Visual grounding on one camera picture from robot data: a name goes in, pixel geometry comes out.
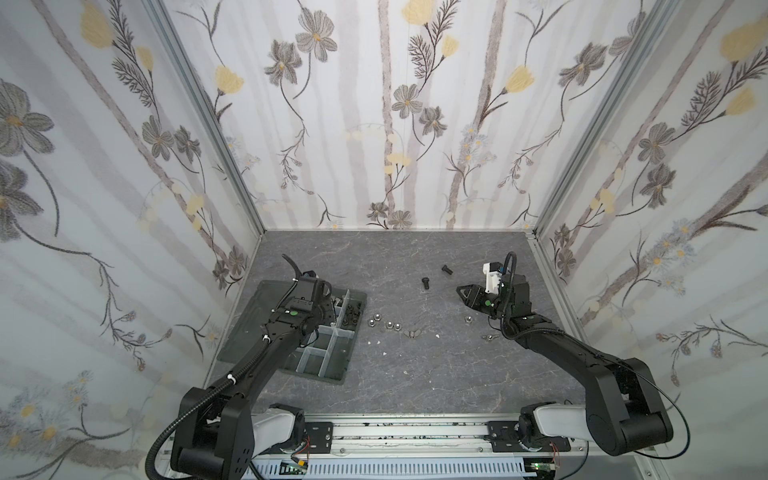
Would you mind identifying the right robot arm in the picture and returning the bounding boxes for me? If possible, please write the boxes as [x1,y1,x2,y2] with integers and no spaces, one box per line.
[456,275,674,456]

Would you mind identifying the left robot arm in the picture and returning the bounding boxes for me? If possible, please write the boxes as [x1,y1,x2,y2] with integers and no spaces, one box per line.
[144,271,334,479]

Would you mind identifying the silver hex nut cluster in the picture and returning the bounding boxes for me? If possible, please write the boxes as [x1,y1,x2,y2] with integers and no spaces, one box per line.
[367,313,402,332]

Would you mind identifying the green compartment organizer box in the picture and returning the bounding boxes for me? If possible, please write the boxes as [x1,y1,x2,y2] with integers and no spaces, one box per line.
[217,280,367,384]

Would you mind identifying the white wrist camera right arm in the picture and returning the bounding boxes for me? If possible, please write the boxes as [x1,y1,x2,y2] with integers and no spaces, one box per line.
[482,262,504,295]

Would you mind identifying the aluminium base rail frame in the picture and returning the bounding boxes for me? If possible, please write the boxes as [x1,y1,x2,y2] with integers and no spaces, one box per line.
[163,404,667,479]

